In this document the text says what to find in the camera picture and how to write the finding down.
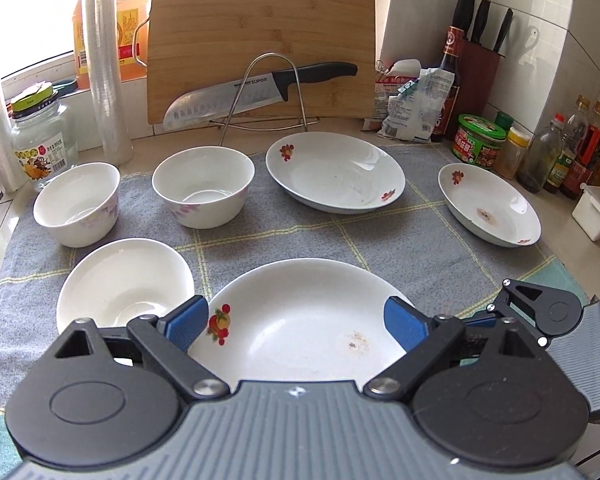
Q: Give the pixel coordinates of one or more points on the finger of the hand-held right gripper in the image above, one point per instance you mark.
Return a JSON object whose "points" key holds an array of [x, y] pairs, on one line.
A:
{"points": [[500, 303]]}

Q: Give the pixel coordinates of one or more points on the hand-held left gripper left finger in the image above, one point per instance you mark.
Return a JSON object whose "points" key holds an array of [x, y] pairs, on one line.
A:
{"points": [[187, 321]]}

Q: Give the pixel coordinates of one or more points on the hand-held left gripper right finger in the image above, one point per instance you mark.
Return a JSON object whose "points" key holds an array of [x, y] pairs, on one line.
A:
{"points": [[402, 322]]}

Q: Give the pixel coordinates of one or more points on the wide white bowl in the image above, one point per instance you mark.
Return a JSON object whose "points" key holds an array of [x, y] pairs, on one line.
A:
{"points": [[125, 285]]}

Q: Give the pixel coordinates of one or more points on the white plate with fruit print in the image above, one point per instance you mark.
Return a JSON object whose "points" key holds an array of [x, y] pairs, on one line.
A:
{"points": [[300, 320], [495, 205], [335, 172]]}

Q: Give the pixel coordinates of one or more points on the white bowl with pink flowers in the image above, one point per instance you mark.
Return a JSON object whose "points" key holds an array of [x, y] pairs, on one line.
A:
{"points": [[77, 200], [202, 180]]}

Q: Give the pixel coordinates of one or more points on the grey checked towel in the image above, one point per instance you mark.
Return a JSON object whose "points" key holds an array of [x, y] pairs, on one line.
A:
{"points": [[290, 240]]}

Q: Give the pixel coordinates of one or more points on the white plastic container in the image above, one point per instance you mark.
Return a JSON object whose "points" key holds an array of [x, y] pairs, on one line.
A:
{"points": [[597, 212]]}

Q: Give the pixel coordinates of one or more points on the clear bottle with red cap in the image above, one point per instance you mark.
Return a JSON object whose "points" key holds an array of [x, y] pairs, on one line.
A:
{"points": [[540, 160]]}

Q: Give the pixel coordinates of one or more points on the yellow-lidded spice bottle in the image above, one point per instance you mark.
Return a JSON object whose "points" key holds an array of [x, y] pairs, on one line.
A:
{"points": [[512, 155]]}

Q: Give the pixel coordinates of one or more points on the red-labelled bottle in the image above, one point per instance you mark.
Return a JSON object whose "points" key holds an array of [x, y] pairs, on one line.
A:
{"points": [[582, 170]]}

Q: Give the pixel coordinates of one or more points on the green-lidded sauce jar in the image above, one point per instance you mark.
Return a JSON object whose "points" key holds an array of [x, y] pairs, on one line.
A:
{"points": [[477, 142]]}

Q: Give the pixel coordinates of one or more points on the green-labelled glass bottle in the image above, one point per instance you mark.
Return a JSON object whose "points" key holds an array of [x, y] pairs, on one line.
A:
{"points": [[567, 155]]}

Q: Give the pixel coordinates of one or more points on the green-capped bottle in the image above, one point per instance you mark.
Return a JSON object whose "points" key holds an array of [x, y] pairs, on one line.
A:
{"points": [[504, 121]]}

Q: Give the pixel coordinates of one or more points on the white and blue bag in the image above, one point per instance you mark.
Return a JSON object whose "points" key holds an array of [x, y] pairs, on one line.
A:
{"points": [[420, 110]]}

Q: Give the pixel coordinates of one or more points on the brown knife block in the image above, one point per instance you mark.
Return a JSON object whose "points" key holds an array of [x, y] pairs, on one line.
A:
{"points": [[480, 85]]}

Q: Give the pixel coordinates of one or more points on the red and white bag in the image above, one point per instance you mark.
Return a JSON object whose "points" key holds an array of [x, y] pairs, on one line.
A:
{"points": [[380, 100]]}

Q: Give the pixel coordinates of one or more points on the glass jar with label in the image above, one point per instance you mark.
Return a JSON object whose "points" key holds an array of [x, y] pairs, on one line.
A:
{"points": [[42, 145]]}

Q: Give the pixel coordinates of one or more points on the blue binder clip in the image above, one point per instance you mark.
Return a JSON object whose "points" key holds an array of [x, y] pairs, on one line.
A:
{"points": [[406, 90]]}

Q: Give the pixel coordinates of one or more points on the tall plastic wrap roll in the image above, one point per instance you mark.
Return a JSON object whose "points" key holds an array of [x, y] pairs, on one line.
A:
{"points": [[107, 85]]}

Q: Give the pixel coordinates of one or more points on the dark soy sauce bottle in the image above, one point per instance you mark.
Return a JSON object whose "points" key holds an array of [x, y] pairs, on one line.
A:
{"points": [[450, 55]]}

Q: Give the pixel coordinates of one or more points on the teal plastic container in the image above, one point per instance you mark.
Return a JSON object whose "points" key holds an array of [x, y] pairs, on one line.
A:
{"points": [[66, 86]]}

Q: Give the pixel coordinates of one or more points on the orange oil bottle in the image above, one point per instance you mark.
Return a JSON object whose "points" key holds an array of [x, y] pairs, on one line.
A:
{"points": [[130, 25]]}

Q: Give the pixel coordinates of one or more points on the bamboo cutting board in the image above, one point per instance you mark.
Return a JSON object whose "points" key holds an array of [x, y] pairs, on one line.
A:
{"points": [[260, 20]]}

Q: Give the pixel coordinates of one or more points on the white wall hook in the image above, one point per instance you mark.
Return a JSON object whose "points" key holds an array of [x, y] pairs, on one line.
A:
{"points": [[530, 40]]}

